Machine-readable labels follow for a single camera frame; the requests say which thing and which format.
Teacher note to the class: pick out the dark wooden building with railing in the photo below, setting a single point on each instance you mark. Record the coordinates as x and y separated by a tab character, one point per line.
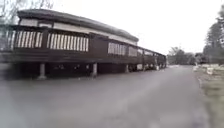
76	46

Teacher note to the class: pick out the grey asphalt path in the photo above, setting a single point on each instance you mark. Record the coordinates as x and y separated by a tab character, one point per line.
133	100

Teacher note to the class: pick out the row of trees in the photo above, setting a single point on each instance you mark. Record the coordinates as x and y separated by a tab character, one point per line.
213	43

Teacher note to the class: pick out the grass verge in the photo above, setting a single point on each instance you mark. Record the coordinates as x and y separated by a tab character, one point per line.
215	90

